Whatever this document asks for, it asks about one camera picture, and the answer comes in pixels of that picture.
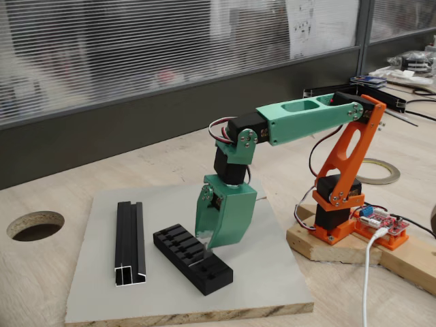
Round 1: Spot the black slotted holder block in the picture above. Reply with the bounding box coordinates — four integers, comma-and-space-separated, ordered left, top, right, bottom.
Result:
152, 223, 234, 296

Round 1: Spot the dark aluminium profile bar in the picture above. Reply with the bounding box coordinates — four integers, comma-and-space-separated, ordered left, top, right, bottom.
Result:
114, 200, 148, 287

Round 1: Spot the wooden base block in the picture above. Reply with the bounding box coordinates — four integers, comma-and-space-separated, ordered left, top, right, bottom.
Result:
285, 203, 384, 265

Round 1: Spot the grey laminated chipboard panel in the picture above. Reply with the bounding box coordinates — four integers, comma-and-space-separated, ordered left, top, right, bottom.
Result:
64, 176, 315, 324

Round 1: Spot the red controller circuit board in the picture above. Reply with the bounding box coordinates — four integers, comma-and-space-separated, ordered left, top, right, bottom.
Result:
356, 203, 409, 238

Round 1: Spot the flat tape roll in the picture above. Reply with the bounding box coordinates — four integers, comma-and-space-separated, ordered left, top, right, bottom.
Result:
356, 157, 400, 185

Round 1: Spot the stack of blue cards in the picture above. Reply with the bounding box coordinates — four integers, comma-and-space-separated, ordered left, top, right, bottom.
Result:
349, 74, 388, 90

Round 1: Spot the long wooden plank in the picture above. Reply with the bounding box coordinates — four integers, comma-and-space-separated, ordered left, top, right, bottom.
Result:
354, 231, 436, 296

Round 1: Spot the white printed paper sheet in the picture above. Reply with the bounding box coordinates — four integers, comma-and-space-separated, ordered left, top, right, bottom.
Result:
285, 0, 360, 61

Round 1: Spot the white plastic parts pile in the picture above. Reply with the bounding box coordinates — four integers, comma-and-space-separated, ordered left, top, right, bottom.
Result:
369, 66, 436, 87

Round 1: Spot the black and white device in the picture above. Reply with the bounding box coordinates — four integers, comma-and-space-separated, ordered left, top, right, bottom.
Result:
387, 50, 436, 74

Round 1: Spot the white USB cable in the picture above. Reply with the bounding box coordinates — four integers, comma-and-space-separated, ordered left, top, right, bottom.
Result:
360, 227, 388, 327

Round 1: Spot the black power cable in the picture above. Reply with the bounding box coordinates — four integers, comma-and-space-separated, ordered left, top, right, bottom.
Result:
390, 213, 436, 239

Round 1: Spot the black angled frame profile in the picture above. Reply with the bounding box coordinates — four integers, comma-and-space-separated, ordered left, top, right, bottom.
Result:
302, 83, 407, 114

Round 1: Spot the black looped cable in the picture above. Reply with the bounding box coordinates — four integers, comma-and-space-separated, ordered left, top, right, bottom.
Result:
405, 87, 436, 121

